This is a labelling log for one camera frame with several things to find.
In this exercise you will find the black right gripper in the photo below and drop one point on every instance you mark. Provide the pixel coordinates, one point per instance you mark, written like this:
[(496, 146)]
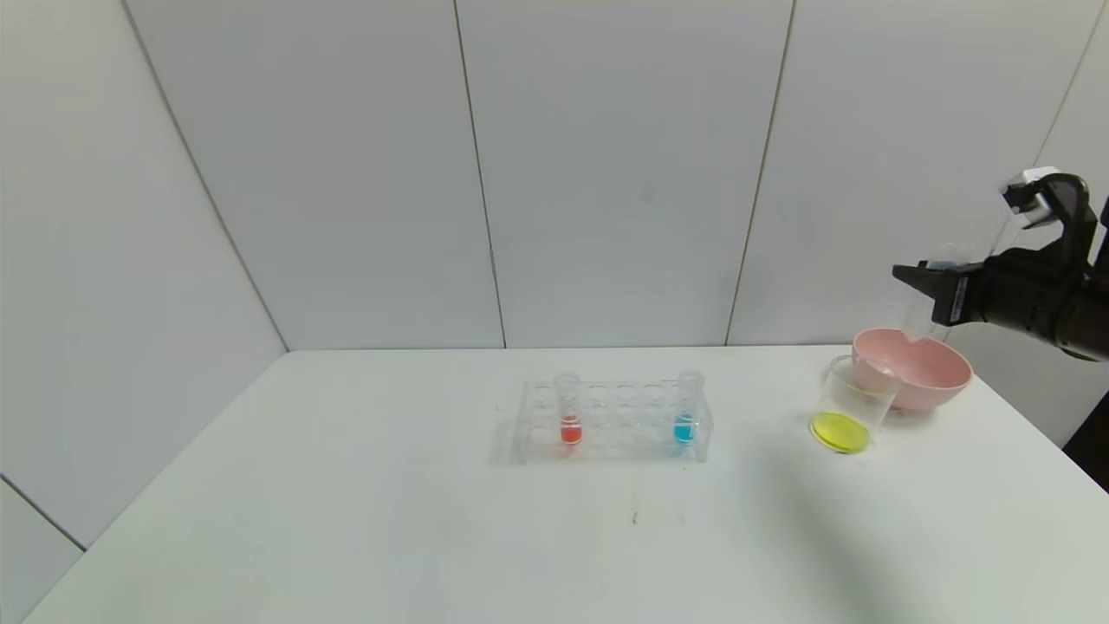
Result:
[(954, 297)]

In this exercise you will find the yellow pigment test tube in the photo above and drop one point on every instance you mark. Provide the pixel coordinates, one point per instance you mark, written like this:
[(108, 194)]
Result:
[(920, 321)]

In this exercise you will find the blue pigment test tube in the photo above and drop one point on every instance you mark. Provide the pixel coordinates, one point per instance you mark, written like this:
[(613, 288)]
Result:
[(684, 429)]

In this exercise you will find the black and grey right robot arm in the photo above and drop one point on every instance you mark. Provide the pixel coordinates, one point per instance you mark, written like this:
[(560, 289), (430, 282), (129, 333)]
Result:
[(1074, 312)]

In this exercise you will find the clear plastic beaker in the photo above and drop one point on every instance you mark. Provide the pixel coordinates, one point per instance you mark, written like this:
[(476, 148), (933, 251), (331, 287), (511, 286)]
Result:
[(839, 431)]

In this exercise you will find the red pigment test tube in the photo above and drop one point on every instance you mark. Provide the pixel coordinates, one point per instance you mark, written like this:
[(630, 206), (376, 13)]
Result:
[(569, 431)]

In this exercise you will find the clear acrylic test tube rack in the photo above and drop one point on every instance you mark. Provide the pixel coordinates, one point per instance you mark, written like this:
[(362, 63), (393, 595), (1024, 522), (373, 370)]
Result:
[(537, 420)]

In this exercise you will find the pink bowl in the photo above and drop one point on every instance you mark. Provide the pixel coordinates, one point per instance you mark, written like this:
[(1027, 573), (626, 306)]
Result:
[(940, 381)]

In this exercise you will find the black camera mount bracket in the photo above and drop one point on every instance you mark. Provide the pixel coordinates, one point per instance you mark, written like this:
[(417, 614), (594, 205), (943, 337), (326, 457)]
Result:
[(1079, 217)]

